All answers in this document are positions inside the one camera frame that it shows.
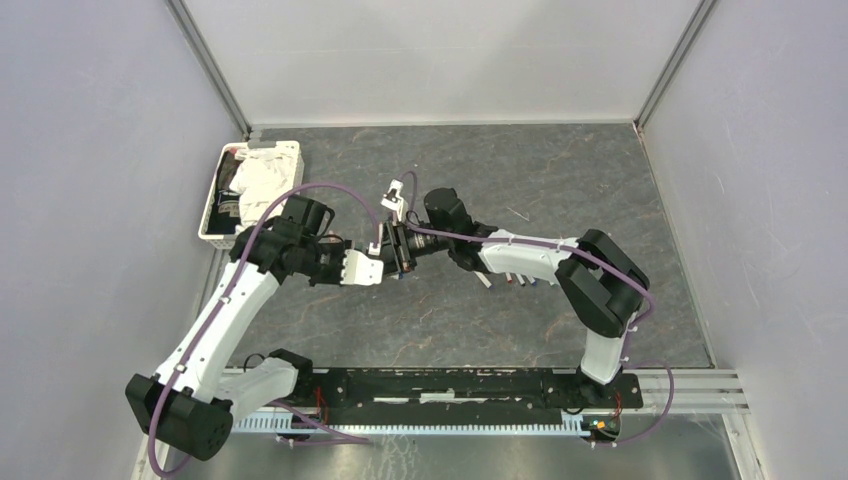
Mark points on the white plastic basket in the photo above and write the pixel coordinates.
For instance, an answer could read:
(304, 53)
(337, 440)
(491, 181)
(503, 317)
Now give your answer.
(220, 214)

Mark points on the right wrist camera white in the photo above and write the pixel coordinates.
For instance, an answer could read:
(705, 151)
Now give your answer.
(393, 199)

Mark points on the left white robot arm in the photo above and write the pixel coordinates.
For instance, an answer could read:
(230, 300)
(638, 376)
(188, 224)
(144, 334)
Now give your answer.
(186, 404)

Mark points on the white cable duct strip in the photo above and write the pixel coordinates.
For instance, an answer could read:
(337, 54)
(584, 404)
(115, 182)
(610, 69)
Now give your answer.
(278, 421)

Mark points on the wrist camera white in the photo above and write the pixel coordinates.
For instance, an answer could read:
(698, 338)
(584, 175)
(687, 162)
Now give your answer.
(393, 199)
(361, 266)

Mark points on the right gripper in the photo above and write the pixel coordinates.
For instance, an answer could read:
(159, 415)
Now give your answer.
(338, 262)

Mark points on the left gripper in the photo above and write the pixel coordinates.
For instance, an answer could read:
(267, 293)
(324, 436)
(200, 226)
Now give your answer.
(401, 245)

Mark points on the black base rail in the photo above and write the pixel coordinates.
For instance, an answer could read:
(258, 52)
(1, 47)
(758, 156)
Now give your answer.
(460, 395)

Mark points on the black capped marker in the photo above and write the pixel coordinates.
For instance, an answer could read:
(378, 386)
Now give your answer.
(484, 280)

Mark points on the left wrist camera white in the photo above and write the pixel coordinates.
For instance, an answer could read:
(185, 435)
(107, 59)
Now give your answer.
(361, 266)

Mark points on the white cloth in basket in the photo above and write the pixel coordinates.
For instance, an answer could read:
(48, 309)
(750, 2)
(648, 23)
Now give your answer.
(264, 174)

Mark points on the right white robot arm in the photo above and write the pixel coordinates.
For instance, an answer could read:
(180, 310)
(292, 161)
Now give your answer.
(605, 288)

